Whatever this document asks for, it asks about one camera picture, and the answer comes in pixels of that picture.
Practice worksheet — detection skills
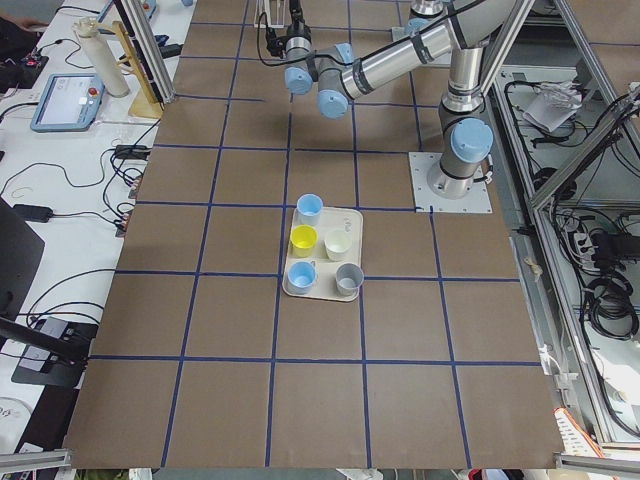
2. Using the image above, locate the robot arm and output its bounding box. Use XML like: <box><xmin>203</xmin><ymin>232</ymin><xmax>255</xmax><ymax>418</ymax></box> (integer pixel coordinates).
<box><xmin>265</xmin><ymin>0</ymin><xmax>532</xmax><ymax>200</ymax></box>

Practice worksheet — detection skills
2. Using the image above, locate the cream plastic cup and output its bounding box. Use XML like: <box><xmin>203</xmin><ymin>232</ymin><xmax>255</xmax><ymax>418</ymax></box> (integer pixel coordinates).
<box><xmin>324</xmin><ymin>229</ymin><xmax>353</xmax><ymax>261</ymax></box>

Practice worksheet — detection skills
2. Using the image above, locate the yellow plastic cup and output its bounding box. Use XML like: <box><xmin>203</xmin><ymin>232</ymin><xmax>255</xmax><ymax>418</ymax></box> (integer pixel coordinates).
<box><xmin>290</xmin><ymin>225</ymin><xmax>318</xmax><ymax>258</ymax></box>

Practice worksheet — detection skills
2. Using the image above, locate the blue plastic cup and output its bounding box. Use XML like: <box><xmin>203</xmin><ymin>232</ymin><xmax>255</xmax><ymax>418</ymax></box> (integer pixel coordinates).
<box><xmin>296</xmin><ymin>193</ymin><xmax>324</xmax><ymax>226</ymax></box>
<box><xmin>286</xmin><ymin>261</ymin><xmax>317</xmax><ymax>295</ymax></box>

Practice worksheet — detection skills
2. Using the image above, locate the grey plastic cup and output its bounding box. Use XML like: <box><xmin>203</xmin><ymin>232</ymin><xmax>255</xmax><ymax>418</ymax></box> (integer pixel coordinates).
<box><xmin>335</xmin><ymin>263</ymin><xmax>364</xmax><ymax>296</ymax></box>

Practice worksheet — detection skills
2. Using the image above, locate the cream serving tray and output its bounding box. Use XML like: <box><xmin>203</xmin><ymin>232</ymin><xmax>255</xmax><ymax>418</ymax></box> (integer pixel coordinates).
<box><xmin>282</xmin><ymin>207</ymin><xmax>363</xmax><ymax>302</ymax></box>

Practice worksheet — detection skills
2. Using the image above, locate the wooden mug tree stand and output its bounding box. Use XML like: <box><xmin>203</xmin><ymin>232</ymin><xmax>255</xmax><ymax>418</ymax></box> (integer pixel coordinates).
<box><xmin>111</xmin><ymin>21</ymin><xmax>162</xmax><ymax>119</ymax></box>

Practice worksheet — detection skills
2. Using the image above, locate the black monitor stand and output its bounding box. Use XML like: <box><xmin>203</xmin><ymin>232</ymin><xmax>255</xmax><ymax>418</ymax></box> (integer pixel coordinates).
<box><xmin>1</xmin><ymin>202</ymin><xmax>98</xmax><ymax>388</ymax></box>

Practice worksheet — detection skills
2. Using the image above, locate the blue teach pendant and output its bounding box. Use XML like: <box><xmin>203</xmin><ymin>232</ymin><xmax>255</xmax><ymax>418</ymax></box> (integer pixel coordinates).
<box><xmin>30</xmin><ymin>74</ymin><xmax>104</xmax><ymax>133</ymax></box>

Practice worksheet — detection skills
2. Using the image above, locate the white cylindrical bottle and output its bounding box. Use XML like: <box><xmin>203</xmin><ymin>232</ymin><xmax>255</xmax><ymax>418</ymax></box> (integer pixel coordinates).
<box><xmin>73</xmin><ymin>17</ymin><xmax>130</xmax><ymax>98</ymax></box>

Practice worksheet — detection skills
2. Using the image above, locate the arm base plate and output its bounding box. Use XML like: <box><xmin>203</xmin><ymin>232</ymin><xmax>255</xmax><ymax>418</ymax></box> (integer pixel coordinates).
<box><xmin>408</xmin><ymin>152</ymin><xmax>493</xmax><ymax>214</ymax></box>

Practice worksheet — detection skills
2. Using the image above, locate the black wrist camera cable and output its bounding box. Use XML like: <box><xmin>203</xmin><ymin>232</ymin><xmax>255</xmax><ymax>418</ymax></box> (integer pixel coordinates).
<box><xmin>255</xmin><ymin>0</ymin><xmax>291</xmax><ymax>67</ymax></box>

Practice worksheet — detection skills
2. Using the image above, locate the white wire cup rack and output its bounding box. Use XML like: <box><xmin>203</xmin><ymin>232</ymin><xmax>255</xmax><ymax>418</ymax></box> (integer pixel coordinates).
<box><xmin>254</xmin><ymin>0</ymin><xmax>289</xmax><ymax>29</ymax></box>

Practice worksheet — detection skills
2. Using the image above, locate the aluminium frame post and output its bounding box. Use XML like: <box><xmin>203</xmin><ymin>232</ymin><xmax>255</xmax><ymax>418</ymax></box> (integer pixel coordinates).
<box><xmin>114</xmin><ymin>0</ymin><xmax>175</xmax><ymax>104</ymax></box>

